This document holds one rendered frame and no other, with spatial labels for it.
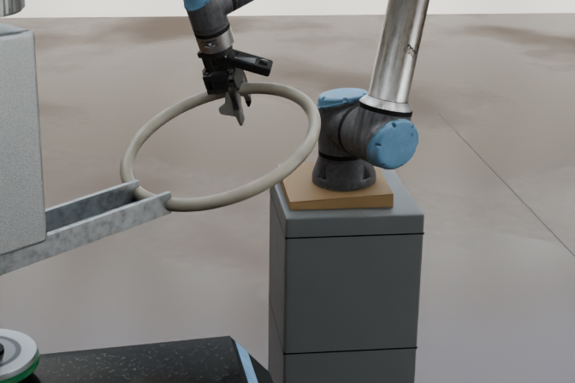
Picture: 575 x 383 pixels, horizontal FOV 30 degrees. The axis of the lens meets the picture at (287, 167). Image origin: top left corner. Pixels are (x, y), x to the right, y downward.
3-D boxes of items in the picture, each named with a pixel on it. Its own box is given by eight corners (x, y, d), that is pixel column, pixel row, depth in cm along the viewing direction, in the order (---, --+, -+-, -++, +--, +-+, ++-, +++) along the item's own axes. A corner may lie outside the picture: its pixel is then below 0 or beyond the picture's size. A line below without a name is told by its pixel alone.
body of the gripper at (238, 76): (216, 81, 275) (202, 40, 268) (247, 77, 273) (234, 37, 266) (208, 97, 269) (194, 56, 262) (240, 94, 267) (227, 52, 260)
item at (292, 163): (223, 238, 225) (219, 227, 223) (81, 183, 257) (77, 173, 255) (364, 111, 250) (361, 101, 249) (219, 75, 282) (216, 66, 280)
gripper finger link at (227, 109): (224, 126, 273) (217, 91, 271) (246, 125, 272) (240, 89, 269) (220, 130, 270) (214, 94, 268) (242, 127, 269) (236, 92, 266)
